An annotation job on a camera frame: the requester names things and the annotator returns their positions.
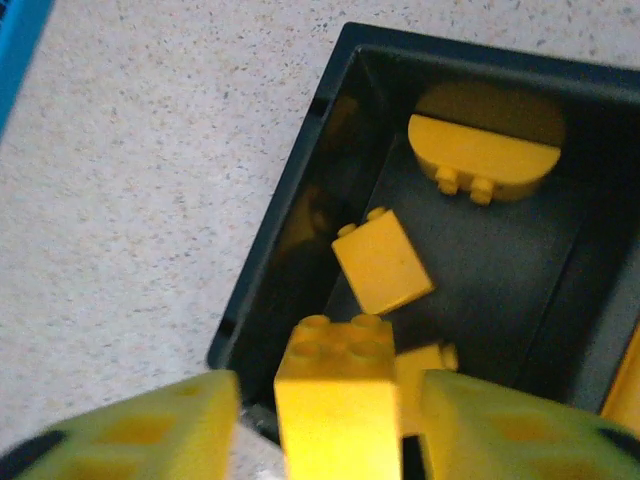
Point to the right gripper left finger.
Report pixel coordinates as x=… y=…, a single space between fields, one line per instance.
x=160 y=430

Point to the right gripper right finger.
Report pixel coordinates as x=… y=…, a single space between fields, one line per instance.
x=515 y=435

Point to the black plastic container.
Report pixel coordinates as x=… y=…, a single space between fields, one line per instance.
x=475 y=280

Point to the yellow plastic container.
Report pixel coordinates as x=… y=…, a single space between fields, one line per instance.
x=627 y=385

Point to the half-round yellow lego brick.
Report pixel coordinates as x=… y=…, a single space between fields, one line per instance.
x=480 y=160

